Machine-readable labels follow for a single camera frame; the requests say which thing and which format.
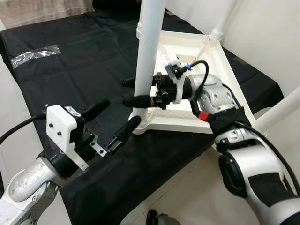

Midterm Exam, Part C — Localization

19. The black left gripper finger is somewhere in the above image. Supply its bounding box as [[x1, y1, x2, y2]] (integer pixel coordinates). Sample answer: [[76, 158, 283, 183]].
[[82, 99, 111, 122], [112, 115, 143, 151]]

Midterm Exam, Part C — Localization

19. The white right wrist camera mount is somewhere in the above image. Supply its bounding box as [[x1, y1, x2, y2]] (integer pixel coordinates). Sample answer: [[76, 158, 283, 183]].
[[162, 54, 188, 105]]

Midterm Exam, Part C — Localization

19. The clear plastic wrap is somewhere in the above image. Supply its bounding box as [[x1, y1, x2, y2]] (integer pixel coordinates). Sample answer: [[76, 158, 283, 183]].
[[12, 45, 61, 68]]

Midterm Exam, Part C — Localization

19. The black table cloth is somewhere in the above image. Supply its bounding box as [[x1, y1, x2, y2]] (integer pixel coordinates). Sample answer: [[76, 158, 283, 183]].
[[0, 9, 285, 225]]

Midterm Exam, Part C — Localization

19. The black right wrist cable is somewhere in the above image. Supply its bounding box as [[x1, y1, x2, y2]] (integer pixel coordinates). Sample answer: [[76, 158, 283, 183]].
[[185, 60, 209, 118]]

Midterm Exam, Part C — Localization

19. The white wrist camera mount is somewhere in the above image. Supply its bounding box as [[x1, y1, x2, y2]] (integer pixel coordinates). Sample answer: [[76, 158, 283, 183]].
[[162, 54, 188, 105], [45, 105, 90, 170]]

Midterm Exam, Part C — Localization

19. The white plastic table top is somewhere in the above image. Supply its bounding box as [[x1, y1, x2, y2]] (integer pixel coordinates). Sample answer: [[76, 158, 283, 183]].
[[133, 30, 263, 135]]

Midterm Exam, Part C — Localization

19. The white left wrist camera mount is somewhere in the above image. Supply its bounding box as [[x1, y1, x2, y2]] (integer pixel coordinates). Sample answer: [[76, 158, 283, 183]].
[[45, 105, 90, 170]]

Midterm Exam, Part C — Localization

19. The grey tape patch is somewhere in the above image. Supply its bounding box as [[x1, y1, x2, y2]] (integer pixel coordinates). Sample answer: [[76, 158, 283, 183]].
[[233, 56, 248, 65]]

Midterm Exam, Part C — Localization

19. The brown striped fabric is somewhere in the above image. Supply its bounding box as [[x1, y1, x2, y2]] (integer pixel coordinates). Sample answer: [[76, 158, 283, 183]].
[[0, 0, 99, 26]]

